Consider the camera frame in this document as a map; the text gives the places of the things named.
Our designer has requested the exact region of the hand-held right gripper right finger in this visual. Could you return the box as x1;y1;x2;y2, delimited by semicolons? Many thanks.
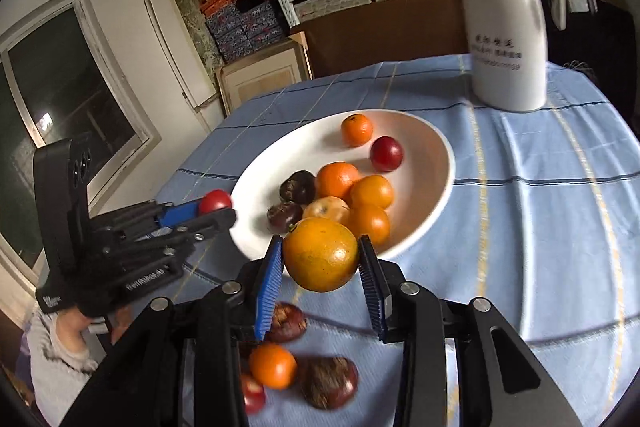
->
357;234;583;427

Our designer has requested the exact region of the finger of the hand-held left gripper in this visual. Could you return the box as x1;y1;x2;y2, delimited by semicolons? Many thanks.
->
100;201;202;239
105;207;237;269

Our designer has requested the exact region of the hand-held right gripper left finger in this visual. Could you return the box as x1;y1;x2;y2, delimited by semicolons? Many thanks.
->
60;234;285;427

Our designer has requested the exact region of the small red plum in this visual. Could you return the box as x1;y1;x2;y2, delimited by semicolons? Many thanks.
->
198;189;233;215

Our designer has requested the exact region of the large orange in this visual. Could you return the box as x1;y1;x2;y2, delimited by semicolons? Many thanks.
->
283;217;359;293

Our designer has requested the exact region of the dark purple passion fruit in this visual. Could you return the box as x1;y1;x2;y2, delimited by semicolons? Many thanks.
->
279;171;317;204
300;356;359;410
265;302;307;343
266;202;304;235

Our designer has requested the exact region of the orange tangerine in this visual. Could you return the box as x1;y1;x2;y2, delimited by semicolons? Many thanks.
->
347;204;391;245
316;162;361;202
349;175;395;210
249;343;297;390

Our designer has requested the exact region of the pale orange fruit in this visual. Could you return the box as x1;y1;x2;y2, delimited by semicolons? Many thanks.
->
302;197;351;228

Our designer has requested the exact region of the white oval plate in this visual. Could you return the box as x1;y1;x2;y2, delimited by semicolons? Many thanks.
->
229;108;456;262

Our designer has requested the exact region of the person's left forearm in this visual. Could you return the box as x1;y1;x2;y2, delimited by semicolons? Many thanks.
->
25;307;108;427

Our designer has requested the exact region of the person's left hand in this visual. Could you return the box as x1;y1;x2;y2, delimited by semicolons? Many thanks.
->
52;304;136;350

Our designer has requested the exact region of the dark red plum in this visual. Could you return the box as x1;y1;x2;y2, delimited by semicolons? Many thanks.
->
240;374;267;415

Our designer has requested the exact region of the blue checked tablecloth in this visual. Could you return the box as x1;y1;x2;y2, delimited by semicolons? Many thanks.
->
155;54;640;427

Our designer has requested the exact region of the green marbled board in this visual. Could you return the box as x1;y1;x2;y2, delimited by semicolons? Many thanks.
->
171;0;226;72

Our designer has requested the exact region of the stack of blue patterned boxes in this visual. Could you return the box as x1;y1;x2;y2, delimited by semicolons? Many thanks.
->
205;0;291;62

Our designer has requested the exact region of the brown cardboard box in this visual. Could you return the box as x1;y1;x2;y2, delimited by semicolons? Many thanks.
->
290;0;473;78

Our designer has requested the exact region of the white thermos jug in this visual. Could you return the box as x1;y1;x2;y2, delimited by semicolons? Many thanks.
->
452;0;568;112

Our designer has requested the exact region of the window with white frame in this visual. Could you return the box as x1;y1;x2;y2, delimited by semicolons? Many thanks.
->
0;0;161;268

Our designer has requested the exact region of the wooden picture frame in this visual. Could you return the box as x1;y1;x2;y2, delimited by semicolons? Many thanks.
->
216;38;313;115

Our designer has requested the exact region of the white wall conduit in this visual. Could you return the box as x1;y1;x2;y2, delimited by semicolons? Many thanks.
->
145;0;211;132

